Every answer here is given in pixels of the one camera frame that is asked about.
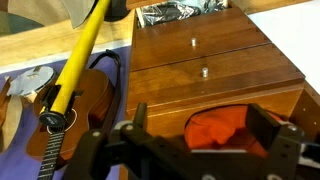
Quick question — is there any grey cloth cover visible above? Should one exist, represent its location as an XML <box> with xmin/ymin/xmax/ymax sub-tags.
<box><xmin>59</xmin><ymin>0</ymin><xmax>97</xmax><ymax>30</ymax></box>

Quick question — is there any black guitar strap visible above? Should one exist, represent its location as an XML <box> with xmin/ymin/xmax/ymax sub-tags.
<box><xmin>87</xmin><ymin>48</ymin><xmax>123</xmax><ymax>135</ymax></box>

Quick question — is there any wooden drawer holding black plastic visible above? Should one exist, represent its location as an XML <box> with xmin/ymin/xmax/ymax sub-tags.
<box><xmin>124</xmin><ymin>0</ymin><xmax>234</xmax><ymax>30</ymax></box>

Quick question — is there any brown acoustic guitar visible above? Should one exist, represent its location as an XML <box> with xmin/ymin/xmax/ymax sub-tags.
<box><xmin>25</xmin><ymin>67</ymin><xmax>117</xmax><ymax>180</ymax></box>

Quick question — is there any brown wooden drawer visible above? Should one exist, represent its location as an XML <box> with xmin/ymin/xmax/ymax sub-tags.
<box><xmin>129</xmin><ymin>5</ymin><xmax>272</xmax><ymax>73</ymax></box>

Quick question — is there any red knit beanie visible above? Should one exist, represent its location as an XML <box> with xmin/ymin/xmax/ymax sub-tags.
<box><xmin>183</xmin><ymin>103</ymin><xmax>292</xmax><ymax>160</ymax></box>

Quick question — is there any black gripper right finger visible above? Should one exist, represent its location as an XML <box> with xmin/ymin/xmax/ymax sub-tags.
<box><xmin>245</xmin><ymin>103</ymin><xmax>307</xmax><ymax>180</ymax></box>

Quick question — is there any yellow pole with black cap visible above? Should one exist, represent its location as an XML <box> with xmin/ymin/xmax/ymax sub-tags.
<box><xmin>37</xmin><ymin>0</ymin><xmax>113</xmax><ymax>130</ymax></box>

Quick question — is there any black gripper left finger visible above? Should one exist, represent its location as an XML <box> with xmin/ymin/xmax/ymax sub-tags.
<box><xmin>62</xmin><ymin>101</ymin><xmax>188</xmax><ymax>180</ymax></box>

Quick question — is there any multicolour patterned rug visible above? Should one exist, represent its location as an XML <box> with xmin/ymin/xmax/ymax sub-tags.
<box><xmin>0</xmin><ymin>0</ymin><xmax>72</xmax><ymax>38</ymax></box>

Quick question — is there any black round stand base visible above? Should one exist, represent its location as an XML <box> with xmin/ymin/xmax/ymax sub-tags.
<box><xmin>103</xmin><ymin>0</ymin><xmax>130</xmax><ymax>23</ymax></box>

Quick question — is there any wooden drawer with cream compartments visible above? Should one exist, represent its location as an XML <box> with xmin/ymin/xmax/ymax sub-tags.
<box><xmin>125</xmin><ymin>42</ymin><xmax>307</xmax><ymax>113</ymax></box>

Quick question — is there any dark wooden shelf cabinet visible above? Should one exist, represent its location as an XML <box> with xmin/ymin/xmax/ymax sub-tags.
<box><xmin>118</xmin><ymin>81</ymin><xmax>320</xmax><ymax>180</ymax></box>

